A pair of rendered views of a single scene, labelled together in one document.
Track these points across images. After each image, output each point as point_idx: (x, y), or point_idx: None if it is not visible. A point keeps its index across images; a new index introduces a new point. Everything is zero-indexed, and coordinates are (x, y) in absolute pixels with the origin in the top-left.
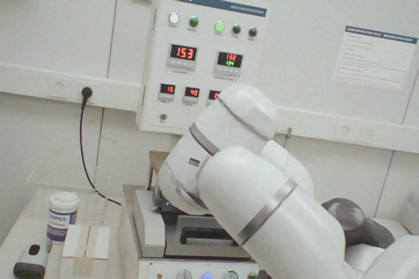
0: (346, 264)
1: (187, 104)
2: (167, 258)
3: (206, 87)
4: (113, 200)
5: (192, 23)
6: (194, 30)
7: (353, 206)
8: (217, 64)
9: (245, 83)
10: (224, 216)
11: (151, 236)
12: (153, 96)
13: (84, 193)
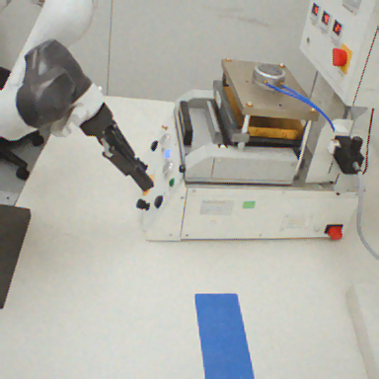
0: (13, 74)
1: (323, 32)
2: (175, 120)
3: (335, 16)
4: (376, 171)
5: None
6: None
7: (39, 44)
8: None
9: (360, 20)
10: None
11: (182, 98)
12: (309, 15)
13: (374, 154)
